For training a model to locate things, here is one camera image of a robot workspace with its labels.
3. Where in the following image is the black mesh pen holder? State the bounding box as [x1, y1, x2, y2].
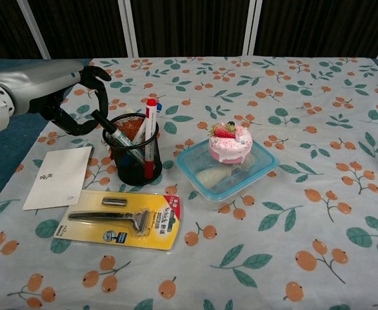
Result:
[102, 113, 163, 187]

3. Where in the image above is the black cap marker pen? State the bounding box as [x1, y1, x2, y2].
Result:
[90, 109, 135, 147]

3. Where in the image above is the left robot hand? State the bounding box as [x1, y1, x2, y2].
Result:
[0, 59, 112, 137]

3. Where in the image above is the pink strawberry cake toy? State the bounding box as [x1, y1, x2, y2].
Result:
[208, 120, 254, 165]

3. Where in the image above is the red cap marker pen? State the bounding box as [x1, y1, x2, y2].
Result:
[143, 98, 158, 179]

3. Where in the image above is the clear container with blue rim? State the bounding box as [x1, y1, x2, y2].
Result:
[175, 136, 279, 207]

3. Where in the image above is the floral tablecloth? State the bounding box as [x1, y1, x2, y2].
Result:
[0, 56, 378, 310]

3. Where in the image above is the yellow razor blister pack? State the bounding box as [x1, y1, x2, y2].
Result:
[52, 189, 183, 251]

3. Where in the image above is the white envelope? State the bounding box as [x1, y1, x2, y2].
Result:
[22, 145, 94, 211]

